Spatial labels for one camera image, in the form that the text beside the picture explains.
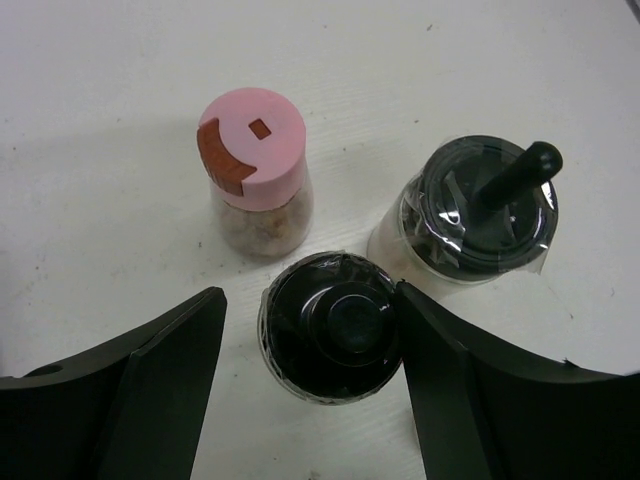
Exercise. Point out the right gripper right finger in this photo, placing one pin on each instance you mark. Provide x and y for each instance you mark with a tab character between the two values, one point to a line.
487	409

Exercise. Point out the pink-cap spice bottle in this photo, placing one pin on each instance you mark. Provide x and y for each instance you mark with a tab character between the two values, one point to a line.
252	143

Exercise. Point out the black-cap spice bottle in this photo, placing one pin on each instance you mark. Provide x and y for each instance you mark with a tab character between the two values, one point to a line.
328	330

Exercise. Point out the black-knob grinder bottle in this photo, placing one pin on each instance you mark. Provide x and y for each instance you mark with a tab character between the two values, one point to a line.
479	208

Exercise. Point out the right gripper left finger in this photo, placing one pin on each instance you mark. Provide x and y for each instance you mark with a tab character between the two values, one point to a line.
130	408

